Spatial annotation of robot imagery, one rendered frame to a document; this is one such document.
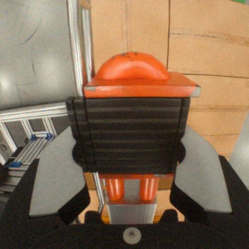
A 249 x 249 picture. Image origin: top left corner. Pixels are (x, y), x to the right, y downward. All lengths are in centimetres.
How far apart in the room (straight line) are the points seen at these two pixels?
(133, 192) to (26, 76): 155
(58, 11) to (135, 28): 84
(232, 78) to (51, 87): 145
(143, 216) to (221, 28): 87
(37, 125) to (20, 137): 31
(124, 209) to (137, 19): 73
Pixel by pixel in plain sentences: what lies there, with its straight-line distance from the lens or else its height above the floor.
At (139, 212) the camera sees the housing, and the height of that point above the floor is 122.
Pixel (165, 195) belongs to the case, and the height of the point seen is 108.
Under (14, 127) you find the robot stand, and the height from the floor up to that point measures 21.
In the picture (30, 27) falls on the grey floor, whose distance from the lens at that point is 157.
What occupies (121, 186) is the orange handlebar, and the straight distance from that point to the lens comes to 18.
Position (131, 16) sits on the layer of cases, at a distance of 78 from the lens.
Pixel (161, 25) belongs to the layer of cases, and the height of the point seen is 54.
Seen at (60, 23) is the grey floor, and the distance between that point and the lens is 143.
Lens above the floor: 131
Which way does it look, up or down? 60 degrees down
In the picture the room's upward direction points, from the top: 179 degrees counter-clockwise
